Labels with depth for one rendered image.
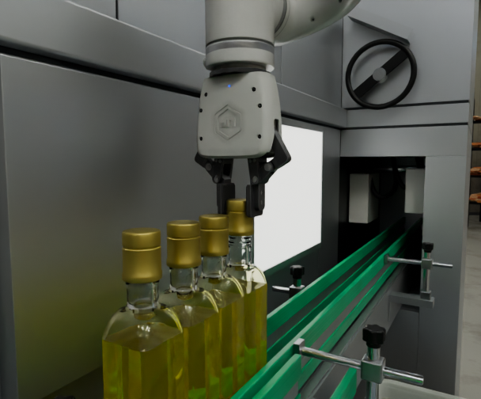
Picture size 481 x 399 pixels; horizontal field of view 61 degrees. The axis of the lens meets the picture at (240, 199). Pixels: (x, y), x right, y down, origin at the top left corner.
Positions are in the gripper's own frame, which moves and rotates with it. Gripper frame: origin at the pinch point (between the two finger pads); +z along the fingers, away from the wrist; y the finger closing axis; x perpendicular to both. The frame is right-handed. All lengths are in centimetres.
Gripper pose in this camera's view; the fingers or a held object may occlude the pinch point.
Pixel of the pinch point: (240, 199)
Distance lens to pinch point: 51.6
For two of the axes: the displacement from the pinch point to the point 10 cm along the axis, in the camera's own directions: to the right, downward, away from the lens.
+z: 0.0, 10.0, 0.9
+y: 8.6, 0.5, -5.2
